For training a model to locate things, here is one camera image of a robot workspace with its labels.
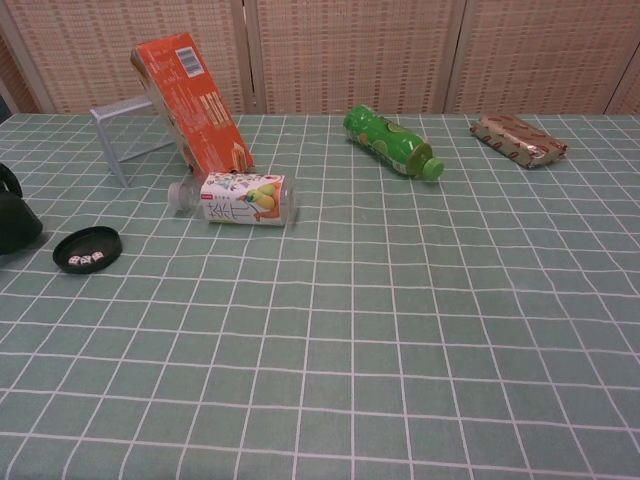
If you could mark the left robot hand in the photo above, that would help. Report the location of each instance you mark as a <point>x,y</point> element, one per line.
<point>12,176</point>

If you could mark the black round object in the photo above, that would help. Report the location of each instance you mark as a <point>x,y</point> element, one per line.
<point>15,225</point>

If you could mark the white die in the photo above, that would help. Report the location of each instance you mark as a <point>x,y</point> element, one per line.
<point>98,255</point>
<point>74,260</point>
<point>86,259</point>

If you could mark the black lid with dice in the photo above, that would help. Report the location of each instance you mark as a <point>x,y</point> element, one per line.
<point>106,240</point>

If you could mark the grey metal stand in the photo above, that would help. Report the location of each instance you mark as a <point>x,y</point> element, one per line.
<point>107,131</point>

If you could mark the woven folding screen panel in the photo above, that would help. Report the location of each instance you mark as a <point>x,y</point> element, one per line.
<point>540,50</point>
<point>350,50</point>
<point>90,50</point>
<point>627,97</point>

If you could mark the orange snack box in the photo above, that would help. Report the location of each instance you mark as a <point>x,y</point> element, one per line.
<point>195,100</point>

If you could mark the clear bottle with fruit label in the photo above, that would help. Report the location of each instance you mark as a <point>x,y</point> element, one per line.
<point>240,200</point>

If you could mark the green checked tablecloth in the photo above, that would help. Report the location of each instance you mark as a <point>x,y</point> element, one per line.
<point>350,325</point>

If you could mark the green plastic bottle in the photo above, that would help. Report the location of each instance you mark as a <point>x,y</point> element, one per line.
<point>385,137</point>

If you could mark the gold foil snack pack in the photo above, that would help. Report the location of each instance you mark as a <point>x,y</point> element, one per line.
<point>520,140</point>

